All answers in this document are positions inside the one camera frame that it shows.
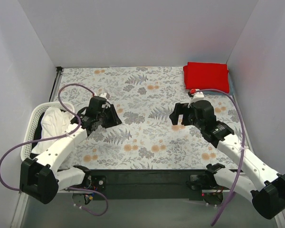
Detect red t shirt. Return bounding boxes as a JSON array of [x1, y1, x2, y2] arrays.
[[183, 62, 230, 93]]

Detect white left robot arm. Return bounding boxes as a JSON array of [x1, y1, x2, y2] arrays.
[[19, 93, 122, 204]]

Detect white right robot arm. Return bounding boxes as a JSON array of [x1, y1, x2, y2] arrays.
[[169, 100, 285, 219]]

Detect floral patterned table cloth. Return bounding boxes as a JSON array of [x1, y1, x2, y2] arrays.
[[59, 66, 237, 169]]

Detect folded grey-blue t shirt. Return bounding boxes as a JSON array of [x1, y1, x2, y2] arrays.
[[203, 76, 234, 96]]

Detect white t shirt in basket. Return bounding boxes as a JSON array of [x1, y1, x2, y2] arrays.
[[31, 107, 73, 155]]

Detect black garment in basket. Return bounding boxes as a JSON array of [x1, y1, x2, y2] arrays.
[[29, 112, 45, 159]]

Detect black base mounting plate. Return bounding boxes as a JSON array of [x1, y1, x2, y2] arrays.
[[85, 169, 226, 201]]

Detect white plastic laundry basket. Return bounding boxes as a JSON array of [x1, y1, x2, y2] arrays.
[[20, 102, 66, 161]]

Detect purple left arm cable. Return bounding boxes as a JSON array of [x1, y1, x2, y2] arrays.
[[0, 83, 109, 217]]

